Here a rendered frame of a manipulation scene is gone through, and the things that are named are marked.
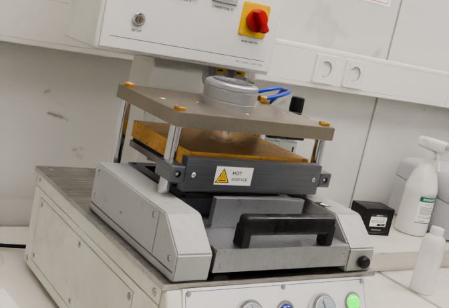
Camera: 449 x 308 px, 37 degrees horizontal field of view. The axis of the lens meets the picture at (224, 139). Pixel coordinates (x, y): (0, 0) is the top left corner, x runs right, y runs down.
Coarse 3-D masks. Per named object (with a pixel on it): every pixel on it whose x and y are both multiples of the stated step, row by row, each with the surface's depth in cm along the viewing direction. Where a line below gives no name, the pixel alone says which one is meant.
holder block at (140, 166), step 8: (136, 168) 99; (144, 168) 99; (152, 168) 102; (152, 176) 96; (176, 184) 95; (176, 192) 90; (184, 192) 96; (192, 192) 96; (200, 192) 97; (208, 192) 98; (216, 192) 99; (224, 192) 100; (232, 192) 100; (184, 200) 88; (192, 200) 89; (200, 200) 90; (208, 200) 91; (200, 208) 90; (208, 208) 91
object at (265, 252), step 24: (216, 216) 87; (216, 240) 82; (264, 240) 86; (288, 240) 88; (312, 240) 90; (336, 240) 93; (216, 264) 80; (240, 264) 82; (264, 264) 84; (288, 264) 86; (312, 264) 88; (336, 264) 91
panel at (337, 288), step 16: (192, 288) 78; (208, 288) 79; (224, 288) 81; (240, 288) 82; (256, 288) 83; (272, 288) 85; (288, 288) 86; (304, 288) 88; (320, 288) 89; (336, 288) 91; (352, 288) 93; (192, 304) 78; (208, 304) 79; (224, 304) 80; (272, 304) 84; (304, 304) 87; (336, 304) 90
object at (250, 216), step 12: (240, 216) 82; (252, 216) 81; (264, 216) 82; (276, 216) 83; (288, 216) 84; (300, 216) 86; (312, 216) 87; (324, 216) 88; (240, 228) 81; (252, 228) 81; (264, 228) 82; (276, 228) 83; (288, 228) 84; (300, 228) 86; (312, 228) 87; (324, 228) 88; (240, 240) 81; (324, 240) 89
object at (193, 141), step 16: (144, 128) 97; (160, 128) 98; (192, 128) 103; (144, 144) 98; (160, 144) 93; (192, 144) 91; (208, 144) 94; (224, 144) 96; (240, 144) 99; (256, 144) 101; (272, 144) 104; (176, 160) 89; (288, 160) 96; (304, 160) 98
